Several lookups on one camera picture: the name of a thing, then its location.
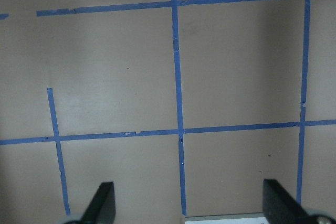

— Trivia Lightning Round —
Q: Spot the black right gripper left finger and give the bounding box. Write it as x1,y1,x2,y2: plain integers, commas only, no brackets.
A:
80,182,116,223

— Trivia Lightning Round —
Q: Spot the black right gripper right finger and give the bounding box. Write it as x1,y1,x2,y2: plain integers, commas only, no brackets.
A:
263,179,310,224

